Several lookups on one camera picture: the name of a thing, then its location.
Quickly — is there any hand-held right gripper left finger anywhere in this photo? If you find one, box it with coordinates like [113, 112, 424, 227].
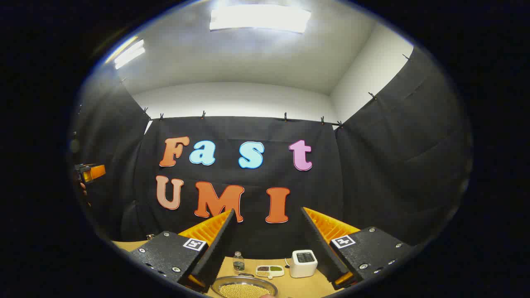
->
[128, 208, 236, 292]

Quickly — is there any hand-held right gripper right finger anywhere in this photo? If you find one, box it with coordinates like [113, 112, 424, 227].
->
[300, 206, 414, 290]

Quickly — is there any stainless steel pot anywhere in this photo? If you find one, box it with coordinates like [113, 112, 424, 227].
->
[210, 273, 279, 298]

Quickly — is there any pile of yellow soybeans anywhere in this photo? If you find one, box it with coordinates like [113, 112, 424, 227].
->
[219, 284, 272, 298]

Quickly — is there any white toaster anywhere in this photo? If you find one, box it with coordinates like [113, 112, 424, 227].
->
[289, 250, 318, 278]

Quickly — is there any white divided plate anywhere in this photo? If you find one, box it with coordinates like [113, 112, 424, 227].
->
[255, 265, 285, 279]

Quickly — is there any black backdrop cloth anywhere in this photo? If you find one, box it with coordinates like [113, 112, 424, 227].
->
[70, 46, 472, 265]

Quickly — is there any narrow ceiling light panel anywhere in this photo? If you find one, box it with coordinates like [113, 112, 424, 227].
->
[114, 39, 146, 70]

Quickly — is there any large ceiling light panel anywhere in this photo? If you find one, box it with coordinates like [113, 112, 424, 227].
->
[209, 4, 312, 34]

